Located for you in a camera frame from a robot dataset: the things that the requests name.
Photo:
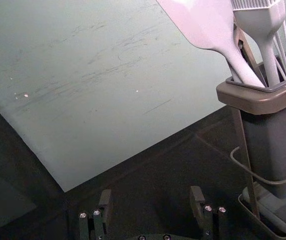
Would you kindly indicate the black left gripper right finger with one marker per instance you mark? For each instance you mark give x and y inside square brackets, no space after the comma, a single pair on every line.
[209,220]

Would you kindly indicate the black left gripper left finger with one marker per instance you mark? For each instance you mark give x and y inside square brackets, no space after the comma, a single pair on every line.
[98,222]

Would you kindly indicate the black rack with steel bars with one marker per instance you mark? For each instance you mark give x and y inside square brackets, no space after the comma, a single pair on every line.
[250,175]

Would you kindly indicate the black table cloth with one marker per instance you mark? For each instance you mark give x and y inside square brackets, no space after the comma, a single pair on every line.
[142,180]

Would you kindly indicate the grey utensil holder brown rim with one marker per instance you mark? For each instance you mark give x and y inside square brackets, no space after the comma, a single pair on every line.
[273,130]

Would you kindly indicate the pale grey silicone spatula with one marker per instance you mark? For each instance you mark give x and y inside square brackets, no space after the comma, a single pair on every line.
[203,27]

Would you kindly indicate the pale grey silicone basting brush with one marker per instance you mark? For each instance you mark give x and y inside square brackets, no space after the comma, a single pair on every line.
[263,30]

